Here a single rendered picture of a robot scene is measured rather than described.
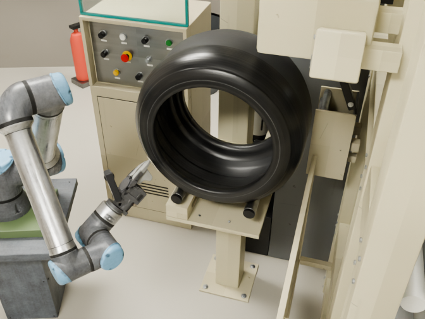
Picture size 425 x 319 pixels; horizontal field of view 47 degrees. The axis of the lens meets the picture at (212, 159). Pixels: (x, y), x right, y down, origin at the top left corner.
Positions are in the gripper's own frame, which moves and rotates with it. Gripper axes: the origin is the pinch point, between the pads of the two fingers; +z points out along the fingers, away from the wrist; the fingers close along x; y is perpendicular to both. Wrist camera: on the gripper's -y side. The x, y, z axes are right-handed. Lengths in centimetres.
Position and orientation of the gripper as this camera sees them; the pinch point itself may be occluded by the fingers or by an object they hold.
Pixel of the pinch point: (146, 162)
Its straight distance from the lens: 177.0
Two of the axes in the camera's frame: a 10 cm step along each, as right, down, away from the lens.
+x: 3.5, 2.5, -9.0
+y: 6.7, 6.1, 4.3
